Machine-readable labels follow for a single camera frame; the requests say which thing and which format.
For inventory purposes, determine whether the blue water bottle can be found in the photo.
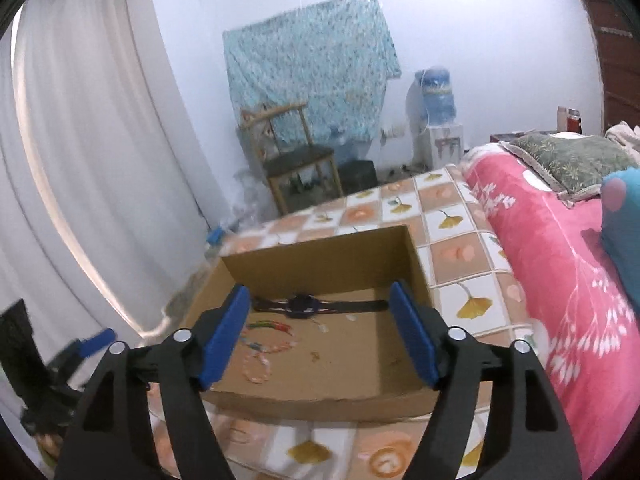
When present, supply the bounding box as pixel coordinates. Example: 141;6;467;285
414;66;457;126

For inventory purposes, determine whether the pink orange bead bracelet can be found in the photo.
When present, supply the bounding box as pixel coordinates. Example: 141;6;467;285
241;350;274;386

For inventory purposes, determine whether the wooden chair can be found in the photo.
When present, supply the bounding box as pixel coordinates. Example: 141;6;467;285
240;102;344;216

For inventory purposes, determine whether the black waste bin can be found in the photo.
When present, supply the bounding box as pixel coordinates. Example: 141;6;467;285
337;159;378;195

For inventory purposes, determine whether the green patterned pillow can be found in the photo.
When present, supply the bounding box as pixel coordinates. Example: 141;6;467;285
499;132;639;207

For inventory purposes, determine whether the brown cardboard box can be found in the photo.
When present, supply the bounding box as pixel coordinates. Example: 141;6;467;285
182;226;437;422

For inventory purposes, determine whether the multicolour bead bracelet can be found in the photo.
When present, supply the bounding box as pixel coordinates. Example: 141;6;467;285
238;320;302;356

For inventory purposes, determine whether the blue pillow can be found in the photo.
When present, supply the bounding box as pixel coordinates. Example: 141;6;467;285
601;168;640;314

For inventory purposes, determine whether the brown wooden door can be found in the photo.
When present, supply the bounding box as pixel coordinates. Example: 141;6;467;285
582;0;640;129

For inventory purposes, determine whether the teal patterned hanging cloth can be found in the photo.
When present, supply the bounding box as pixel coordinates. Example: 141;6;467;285
222;0;401;143

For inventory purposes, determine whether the white curtain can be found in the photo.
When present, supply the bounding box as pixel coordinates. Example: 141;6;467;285
1;0;208;358

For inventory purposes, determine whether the pink floral blanket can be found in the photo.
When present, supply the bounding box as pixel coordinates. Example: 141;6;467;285
461;143;639;479

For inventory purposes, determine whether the patterned tile tablecloth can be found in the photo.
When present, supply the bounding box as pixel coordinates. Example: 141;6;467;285
144;161;551;480

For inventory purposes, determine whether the white water dispenser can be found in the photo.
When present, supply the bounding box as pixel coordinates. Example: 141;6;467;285
412;124;464;169

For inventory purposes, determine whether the black wristwatch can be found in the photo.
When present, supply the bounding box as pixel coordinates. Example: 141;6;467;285
253;294;388;320

